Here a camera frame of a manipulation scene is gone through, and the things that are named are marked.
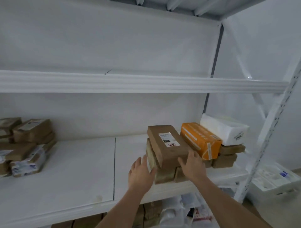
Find stack of large brown parcels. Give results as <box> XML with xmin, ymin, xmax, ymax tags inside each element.
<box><xmin>198</xmin><ymin>143</ymin><xmax>247</xmax><ymax>169</ymax></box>

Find person's left forearm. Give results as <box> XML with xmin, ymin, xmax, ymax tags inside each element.
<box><xmin>95</xmin><ymin>188</ymin><xmax>147</xmax><ymax>228</ymax></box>

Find pile of plastic mailer bags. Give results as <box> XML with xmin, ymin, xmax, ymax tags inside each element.
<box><xmin>160</xmin><ymin>183</ymin><xmax>238</xmax><ymax>228</ymax></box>

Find white foam parcel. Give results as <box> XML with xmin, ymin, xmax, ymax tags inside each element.
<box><xmin>200</xmin><ymin>113</ymin><xmax>250</xmax><ymax>147</ymax></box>

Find person's right hand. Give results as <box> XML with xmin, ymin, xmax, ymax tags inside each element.
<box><xmin>177</xmin><ymin>150</ymin><xmax>207</xmax><ymax>185</ymax></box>

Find person's left hand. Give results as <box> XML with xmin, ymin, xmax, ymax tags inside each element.
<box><xmin>128</xmin><ymin>155</ymin><xmax>157</xmax><ymax>196</ymax></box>

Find large brown box 010 label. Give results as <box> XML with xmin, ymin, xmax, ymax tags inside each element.
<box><xmin>147</xmin><ymin>125</ymin><xmax>192</xmax><ymax>169</ymax></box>

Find taped cardboard box end label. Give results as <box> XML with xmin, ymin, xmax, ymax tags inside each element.
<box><xmin>0</xmin><ymin>117</ymin><xmax>23</xmax><ymax>137</ymax></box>

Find person's right forearm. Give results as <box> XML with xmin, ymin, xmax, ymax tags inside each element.
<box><xmin>193</xmin><ymin>177</ymin><xmax>272</xmax><ymax>228</ymax></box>

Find orange box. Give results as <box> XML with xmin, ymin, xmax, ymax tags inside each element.
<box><xmin>180</xmin><ymin>122</ymin><xmax>223</xmax><ymax>161</ymax></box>

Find white open foam container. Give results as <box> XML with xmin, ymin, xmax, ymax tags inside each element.
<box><xmin>249</xmin><ymin>161</ymin><xmax>301</xmax><ymax>196</ymax></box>

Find black mailer bag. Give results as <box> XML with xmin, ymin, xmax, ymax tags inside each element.
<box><xmin>187</xmin><ymin>206</ymin><xmax>213</xmax><ymax>223</ymax></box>

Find white metal shelving rack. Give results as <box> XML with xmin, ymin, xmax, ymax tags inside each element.
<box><xmin>0</xmin><ymin>0</ymin><xmax>301</xmax><ymax>228</ymax></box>

